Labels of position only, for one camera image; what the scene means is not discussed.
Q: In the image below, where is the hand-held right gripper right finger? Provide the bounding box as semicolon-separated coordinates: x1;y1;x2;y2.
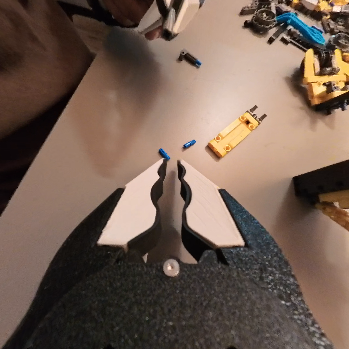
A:
177;159;245;263

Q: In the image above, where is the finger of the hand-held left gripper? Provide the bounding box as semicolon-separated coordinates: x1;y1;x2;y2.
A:
163;8;176;41
174;0;201;34

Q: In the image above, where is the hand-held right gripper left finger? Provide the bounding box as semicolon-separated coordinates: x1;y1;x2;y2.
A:
97;158;167;257

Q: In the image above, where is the person's left hand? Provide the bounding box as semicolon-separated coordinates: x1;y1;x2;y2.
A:
108;0;153;28

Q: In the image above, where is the yellow panel with grey pins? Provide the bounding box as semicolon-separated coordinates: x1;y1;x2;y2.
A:
208;105;267;158

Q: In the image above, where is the pile of toy building pieces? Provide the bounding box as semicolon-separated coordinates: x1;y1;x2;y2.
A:
240;0;349;54

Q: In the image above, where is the light blue plastic piece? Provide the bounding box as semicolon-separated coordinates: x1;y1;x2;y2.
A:
275;12;326;46

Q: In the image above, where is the small yellow toy assembly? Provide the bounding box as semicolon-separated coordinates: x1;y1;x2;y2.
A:
299;49;349;114

